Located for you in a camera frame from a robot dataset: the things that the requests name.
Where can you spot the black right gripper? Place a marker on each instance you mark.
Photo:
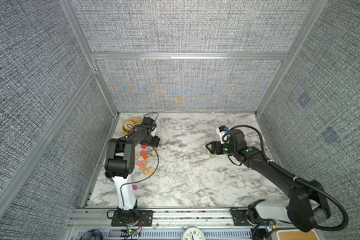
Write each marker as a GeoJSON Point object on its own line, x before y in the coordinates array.
{"type": "Point", "coordinates": [218, 144]}

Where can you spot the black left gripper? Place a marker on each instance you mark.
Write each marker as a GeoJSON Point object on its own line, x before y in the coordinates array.
{"type": "Point", "coordinates": [155, 141]}

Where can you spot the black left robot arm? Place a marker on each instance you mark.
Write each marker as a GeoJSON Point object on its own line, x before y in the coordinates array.
{"type": "Point", "coordinates": [120, 164]}

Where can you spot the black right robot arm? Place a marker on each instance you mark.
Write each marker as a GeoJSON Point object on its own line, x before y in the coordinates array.
{"type": "Point", "coordinates": [307, 206]}

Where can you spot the orange red rectangular block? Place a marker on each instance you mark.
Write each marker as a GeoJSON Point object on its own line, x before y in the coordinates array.
{"type": "Point", "coordinates": [144, 155]}

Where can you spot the yellow rimmed bamboo steamer basket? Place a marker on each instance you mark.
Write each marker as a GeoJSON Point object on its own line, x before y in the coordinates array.
{"type": "Point", "coordinates": [129, 124]}

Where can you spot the white analog clock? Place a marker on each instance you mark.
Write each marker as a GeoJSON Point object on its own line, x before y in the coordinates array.
{"type": "Point", "coordinates": [193, 233]}

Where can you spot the black fan grille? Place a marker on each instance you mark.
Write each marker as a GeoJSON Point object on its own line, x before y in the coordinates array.
{"type": "Point", "coordinates": [92, 235]}

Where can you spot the wood topped white box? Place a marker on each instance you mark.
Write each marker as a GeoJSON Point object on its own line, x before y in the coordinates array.
{"type": "Point", "coordinates": [294, 235]}

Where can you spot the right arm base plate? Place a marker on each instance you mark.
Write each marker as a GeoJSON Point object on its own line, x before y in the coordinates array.
{"type": "Point", "coordinates": [240, 217]}

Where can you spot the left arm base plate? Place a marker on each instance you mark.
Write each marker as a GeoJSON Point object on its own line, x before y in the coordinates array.
{"type": "Point", "coordinates": [144, 218]}

